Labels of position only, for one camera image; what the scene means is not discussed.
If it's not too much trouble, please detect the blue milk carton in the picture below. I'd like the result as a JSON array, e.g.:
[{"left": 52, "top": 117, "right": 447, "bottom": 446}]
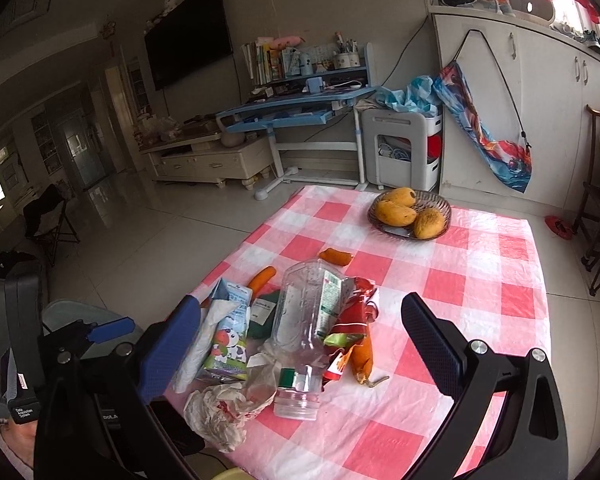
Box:
[{"left": 197, "top": 278, "right": 252, "bottom": 382}]

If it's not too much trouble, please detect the black wall television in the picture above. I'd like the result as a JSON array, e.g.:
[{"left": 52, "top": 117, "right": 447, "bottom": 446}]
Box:
[{"left": 144, "top": 0, "right": 234, "bottom": 90}]

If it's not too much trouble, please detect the white pen holder cup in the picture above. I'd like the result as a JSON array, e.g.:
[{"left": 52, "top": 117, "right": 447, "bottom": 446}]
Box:
[{"left": 332, "top": 52, "right": 361, "bottom": 70}]

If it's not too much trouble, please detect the row of books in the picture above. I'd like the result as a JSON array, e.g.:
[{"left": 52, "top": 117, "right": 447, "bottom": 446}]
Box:
[{"left": 242, "top": 37, "right": 285, "bottom": 87}]

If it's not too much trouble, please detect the white tissue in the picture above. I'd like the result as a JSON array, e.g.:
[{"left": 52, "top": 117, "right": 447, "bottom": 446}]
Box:
[{"left": 183, "top": 353, "right": 282, "bottom": 453}]

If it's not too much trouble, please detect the clear plastic bottle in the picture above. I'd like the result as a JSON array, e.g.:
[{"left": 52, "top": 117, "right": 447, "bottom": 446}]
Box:
[{"left": 271, "top": 259, "right": 351, "bottom": 422}]

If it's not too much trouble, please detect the yellow mango back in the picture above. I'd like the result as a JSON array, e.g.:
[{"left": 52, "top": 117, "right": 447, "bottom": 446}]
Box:
[{"left": 384, "top": 186, "right": 417, "bottom": 207}]

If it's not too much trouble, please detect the colourful hanging bag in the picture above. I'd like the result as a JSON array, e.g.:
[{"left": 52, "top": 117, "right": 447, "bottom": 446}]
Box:
[{"left": 431, "top": 29, "right": 534, "bottom": 194}]

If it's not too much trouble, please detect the dark wooden folding chair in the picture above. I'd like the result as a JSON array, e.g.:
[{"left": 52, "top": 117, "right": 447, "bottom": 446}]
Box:
[{"left": 573, "top": 104, "right": 600, "bottom": 297}]

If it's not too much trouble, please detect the yellow mango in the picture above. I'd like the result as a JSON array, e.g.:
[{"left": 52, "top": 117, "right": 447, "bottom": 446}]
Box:
[
  {"left": 374, "top": 200, "right": 417, "bottom": 228},
  {"left": 384, "top": 186, "right": 417, "bottom": 207},
  {"left": 413, "top": 207, "right": 446, "bottom": 240}
]

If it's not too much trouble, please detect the yellow plastic basin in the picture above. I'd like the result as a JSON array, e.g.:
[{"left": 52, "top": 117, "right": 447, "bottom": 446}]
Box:
[{"left": 211, "top": 467, "right": 256, "bottom": 480}]

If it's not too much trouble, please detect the white wall cabinet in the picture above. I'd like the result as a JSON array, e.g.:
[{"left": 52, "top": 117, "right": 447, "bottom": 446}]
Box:
[{"left": 431, "top": 9, "right": 600, "bottom": 212}]

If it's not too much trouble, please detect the red white checkered tablecloth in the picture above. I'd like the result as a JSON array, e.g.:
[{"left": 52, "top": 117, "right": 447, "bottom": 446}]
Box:
[{"left": 194, "top": 185, "right": 550, "bottom": 479}]

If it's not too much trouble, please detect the white plastic stool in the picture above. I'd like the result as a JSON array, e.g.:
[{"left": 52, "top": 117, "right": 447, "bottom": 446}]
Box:
[{"left": 361, "top": 108, "right": 443, "bottom": 191}]

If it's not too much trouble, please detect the blue study desk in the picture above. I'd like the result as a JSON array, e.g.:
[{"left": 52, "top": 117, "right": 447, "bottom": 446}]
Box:
[{"left": 216, "top": 42, "right": 376, "bottom": 202}]

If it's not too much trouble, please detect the cream tv cabinet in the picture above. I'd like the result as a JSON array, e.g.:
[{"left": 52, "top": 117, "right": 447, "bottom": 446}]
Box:
[{"left": 140, "top": 132, "right": 273, "bottom": 190}]

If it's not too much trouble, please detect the long white paper wrapper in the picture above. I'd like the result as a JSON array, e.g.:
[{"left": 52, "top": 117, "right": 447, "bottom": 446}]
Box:
[{"left": 172, "top": 299, "right": 238, "bottom": 393}]

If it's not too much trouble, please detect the light blue cloth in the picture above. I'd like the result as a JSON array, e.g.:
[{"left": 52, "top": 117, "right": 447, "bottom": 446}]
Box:
[{"left": 374, "top": 76, "right": 442, "bottom": 118}]

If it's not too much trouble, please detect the pink kettlebell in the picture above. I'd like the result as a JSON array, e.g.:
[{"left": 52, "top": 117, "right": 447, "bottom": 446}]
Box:
[{"left": 216, "top": 118, "right": 246, "bottom": 148}]

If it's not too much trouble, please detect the yellow mango left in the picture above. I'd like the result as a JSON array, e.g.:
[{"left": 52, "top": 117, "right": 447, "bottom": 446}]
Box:
[{"left": 374, "top": 200, "right": 417, "bottom": 228}]

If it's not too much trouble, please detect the red snack bag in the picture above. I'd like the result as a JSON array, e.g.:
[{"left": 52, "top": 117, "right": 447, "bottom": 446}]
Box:
[{"left": 322, "top": 278, "right": 379, "bottom": 386}]

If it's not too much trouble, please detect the yellow mango right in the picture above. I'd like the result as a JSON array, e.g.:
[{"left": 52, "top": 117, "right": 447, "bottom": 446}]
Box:
[{"left": 413, "top": 207, "right": 446, "bottom": 240}]

